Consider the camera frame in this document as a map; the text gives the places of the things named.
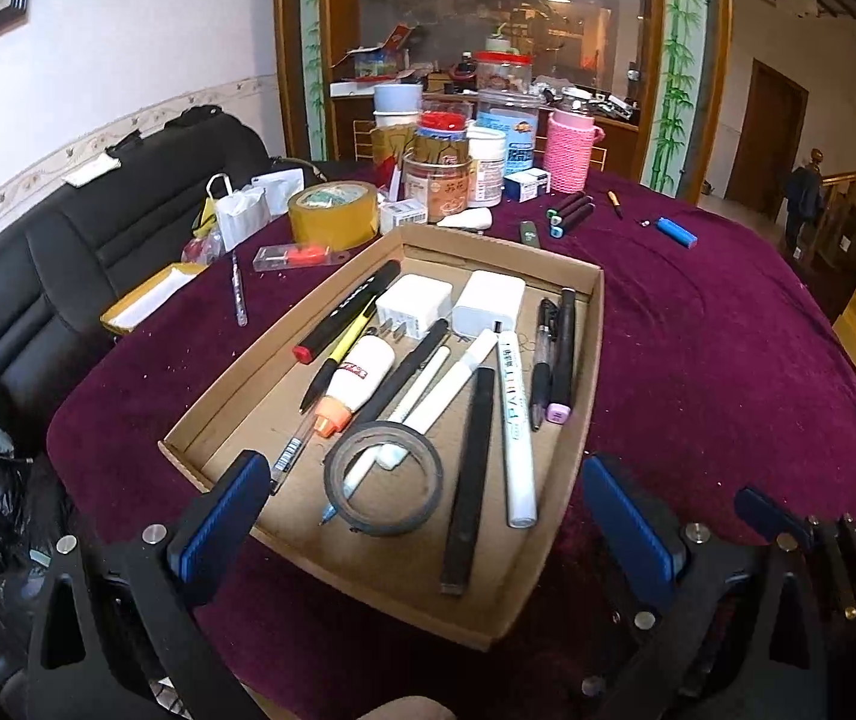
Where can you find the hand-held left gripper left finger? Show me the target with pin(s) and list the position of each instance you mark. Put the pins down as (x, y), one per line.
(222, 517)

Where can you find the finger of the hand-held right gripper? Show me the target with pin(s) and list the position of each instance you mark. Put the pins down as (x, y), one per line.
(769, 517)

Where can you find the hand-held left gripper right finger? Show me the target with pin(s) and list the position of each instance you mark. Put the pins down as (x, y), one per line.
(634, 532)

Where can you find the clear plastic pen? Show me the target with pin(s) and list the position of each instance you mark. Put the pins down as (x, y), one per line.
(285, 461)

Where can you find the shallow cardboard box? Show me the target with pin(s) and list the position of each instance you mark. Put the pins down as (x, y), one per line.
(248, 420)

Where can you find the black tape roll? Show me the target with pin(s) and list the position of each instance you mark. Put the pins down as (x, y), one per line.
(342, 499)

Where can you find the white marker with print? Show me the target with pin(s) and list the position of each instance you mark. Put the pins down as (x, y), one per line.
(514, 427)

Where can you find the black bar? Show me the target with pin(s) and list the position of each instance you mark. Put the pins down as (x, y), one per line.
(469, 480)

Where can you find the black pen with clip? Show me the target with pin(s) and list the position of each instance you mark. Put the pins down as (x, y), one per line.
(542, 375)

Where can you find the black marker with pink cap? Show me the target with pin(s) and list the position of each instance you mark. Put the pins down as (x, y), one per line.
(563, 352)

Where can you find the white glue bottle orange cap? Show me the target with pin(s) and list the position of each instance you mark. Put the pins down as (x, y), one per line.
(360, 379)

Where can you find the black marker with red cap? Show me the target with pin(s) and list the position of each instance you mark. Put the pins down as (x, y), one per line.
(353, 307)

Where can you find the slim white pen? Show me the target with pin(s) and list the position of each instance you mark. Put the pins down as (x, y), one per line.
(428, 379)

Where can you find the white charger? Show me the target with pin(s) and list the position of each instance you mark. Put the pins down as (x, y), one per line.
(488, 300)
(409, 300)

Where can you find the person's left hand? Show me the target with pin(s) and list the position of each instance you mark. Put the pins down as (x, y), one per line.
(405, 709)

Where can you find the purple velvet tablecloth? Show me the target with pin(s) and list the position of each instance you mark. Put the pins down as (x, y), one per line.
(698, 360)

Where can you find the yellow and white flat box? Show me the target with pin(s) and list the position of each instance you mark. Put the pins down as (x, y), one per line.
(150, 300)

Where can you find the thin clear pen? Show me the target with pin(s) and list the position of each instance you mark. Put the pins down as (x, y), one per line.
(237, 289)

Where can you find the red utility knife in pack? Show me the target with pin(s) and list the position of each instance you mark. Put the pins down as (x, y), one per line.
(300, 255)

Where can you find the white plastic bag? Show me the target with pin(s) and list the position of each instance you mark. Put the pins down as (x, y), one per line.
(242, 217)

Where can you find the black leather sofa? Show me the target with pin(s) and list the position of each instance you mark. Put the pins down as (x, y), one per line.
(98, 240)

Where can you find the yellow tape roll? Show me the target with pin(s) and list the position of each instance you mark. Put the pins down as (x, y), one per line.
(330, 221)

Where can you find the dark green lighter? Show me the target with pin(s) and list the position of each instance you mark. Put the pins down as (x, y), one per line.
(530, 232)

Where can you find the black marker with teal cap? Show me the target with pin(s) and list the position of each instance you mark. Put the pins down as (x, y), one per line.
(579, 219)
(569, 216)

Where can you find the small yellow black pen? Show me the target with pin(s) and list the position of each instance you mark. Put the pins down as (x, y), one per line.
(615, 204)

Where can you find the small white carton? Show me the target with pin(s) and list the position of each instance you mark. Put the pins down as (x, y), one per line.
(402, 216)

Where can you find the white rounded plastic piece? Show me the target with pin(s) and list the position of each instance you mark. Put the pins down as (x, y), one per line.
(465, 221)

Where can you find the small white blue box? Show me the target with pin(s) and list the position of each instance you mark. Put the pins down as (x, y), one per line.
(527, 184)

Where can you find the white paper sheet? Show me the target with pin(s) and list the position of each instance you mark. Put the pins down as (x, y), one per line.
(92, 169)

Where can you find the brown wooden door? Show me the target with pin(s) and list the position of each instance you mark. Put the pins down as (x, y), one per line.
(766, 135)

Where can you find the bottle in pink knitted sleeve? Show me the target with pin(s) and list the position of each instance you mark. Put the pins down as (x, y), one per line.
(569, 154)

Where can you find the white plastic jar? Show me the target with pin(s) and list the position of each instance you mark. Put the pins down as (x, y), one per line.
(486, 169)

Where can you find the brown patterned cup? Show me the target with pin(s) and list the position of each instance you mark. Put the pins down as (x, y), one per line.
(390, 161)

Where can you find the clear jar with blue label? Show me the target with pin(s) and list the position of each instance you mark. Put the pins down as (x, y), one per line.
(509, 135)

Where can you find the small red lid container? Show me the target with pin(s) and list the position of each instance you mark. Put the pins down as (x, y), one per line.
(443, 131)

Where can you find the stacked paper cups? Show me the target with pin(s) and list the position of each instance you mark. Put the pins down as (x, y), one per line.
(398, 101)

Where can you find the bamboo painted panel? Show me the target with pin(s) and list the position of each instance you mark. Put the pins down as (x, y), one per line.
(313, 60)
(679, 67)

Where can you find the clear jar with red lid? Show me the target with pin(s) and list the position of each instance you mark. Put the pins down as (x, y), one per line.
(503, 71)

